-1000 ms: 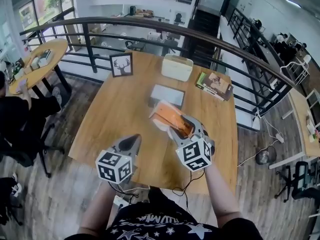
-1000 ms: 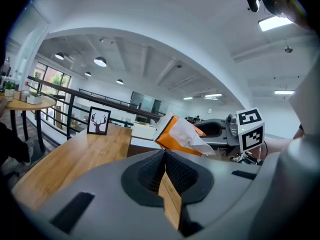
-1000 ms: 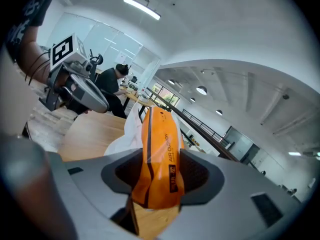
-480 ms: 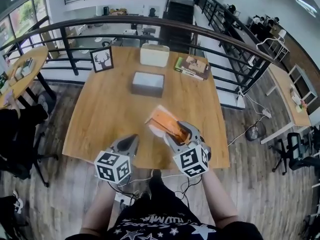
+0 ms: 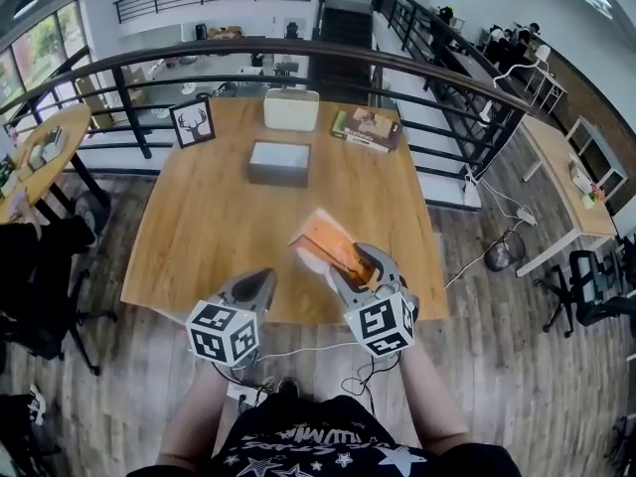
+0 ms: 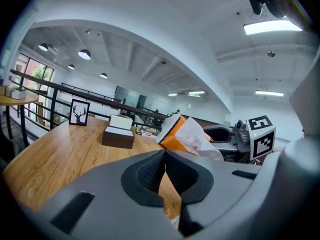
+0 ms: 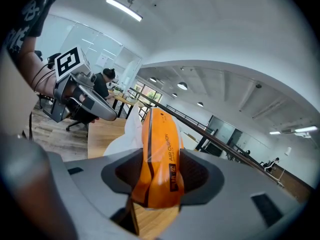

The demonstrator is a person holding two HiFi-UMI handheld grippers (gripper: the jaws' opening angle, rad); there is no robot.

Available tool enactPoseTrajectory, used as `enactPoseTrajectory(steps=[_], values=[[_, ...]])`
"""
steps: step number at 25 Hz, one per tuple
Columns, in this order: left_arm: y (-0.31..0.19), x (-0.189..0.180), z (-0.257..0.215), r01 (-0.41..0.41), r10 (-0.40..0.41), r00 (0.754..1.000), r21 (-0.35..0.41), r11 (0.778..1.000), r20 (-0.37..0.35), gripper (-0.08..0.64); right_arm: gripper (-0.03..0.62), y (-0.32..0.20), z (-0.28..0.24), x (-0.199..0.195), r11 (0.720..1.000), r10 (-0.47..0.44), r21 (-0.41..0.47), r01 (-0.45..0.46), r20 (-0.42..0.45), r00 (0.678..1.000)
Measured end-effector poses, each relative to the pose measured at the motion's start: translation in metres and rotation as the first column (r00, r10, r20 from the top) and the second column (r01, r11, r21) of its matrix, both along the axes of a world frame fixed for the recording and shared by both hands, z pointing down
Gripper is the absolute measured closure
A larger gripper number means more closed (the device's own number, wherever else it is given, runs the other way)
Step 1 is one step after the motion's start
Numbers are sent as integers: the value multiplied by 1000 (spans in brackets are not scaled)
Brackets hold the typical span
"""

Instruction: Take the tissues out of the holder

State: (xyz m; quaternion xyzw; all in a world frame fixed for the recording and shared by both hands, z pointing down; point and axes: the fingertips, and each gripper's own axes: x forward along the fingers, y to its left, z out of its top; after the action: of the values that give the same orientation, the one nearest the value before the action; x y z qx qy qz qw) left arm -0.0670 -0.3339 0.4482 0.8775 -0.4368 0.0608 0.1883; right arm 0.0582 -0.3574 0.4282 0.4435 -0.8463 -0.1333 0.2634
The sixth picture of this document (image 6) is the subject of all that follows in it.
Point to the rectangular ceiling panel light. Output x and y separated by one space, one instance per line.
272 27

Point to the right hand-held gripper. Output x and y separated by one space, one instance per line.
262 139

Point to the white tissues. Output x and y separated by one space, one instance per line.
193 136

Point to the black railing with wooden handrail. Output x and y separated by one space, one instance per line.
75 94

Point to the small white container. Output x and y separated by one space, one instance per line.
9 91

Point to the ceiling strip light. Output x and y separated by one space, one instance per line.
196 92
269 93

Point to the framed deer picture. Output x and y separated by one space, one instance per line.
79 112

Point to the round wooden table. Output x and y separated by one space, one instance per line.
15 99

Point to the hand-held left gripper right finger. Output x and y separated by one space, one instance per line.
215 184

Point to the large window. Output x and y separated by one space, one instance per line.
35 74

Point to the black pendant lamp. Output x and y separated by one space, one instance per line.
84 54
103 75
71 67
43 47

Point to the orange tissue holder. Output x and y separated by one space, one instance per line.
172 141

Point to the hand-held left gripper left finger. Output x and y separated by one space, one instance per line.
100 199

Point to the white box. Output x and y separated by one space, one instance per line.
121 121

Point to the round ceiling fixture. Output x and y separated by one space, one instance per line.
271 54

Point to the brown tissue box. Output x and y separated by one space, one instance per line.
118 137

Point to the white container on round table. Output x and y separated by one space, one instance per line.
18 94

